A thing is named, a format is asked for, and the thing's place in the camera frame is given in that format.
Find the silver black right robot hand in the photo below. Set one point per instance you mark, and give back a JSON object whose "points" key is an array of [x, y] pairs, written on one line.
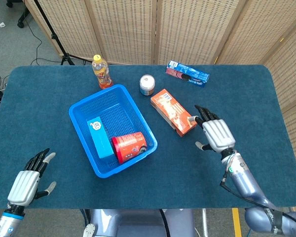
{"points": [[218, 135]]}

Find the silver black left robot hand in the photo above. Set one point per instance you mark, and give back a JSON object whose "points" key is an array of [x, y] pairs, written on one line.
{"points": [[23, 187]]}

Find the orange cracker box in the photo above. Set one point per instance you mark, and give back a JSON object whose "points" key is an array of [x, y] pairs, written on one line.
{"points": [[172, 111]]}

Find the red instant noodle cup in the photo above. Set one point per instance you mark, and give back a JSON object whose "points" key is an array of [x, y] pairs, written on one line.
{"points": [[129, 148]]}

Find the light blue cardboard box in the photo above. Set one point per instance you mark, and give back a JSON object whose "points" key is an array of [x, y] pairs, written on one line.
{"points": [[99, 140]]}

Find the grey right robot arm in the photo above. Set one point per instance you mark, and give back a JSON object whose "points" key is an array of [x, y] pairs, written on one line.
{"points": [[244, 177]]}

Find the blue cookie package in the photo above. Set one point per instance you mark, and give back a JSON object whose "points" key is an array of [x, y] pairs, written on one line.
{"points": [[187, 72]]}

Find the teal table mat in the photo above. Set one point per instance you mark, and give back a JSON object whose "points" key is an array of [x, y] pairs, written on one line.
{"points": [[187, 172]]}

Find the silver table leg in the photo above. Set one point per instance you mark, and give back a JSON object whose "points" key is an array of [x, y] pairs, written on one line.
{"points": [[204, 222]]}

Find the glass jar white lid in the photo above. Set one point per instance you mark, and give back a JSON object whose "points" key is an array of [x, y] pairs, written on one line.
{"points": [[147, 82]]}

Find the blue perforated plastic basket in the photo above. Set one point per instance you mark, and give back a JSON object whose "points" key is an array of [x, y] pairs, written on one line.
{"points": [[118, 113]]}

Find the wicker folding screen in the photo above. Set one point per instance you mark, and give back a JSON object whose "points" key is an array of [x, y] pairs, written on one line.
{"points": [[187, 29]]}

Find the grey robot torso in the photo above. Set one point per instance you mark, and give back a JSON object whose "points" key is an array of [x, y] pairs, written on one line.
{"points": [[138, 222]]}

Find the iced tea bottle yellow cap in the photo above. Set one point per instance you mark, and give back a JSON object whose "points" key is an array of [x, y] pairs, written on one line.
{"points": [[102, 74]]}

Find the black tripod stand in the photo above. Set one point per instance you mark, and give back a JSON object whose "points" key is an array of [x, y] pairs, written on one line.
{"points": [[54, 37]]}

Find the black office chair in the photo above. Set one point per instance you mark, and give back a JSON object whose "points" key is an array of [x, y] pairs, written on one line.
{"points": [[21, 23]]}

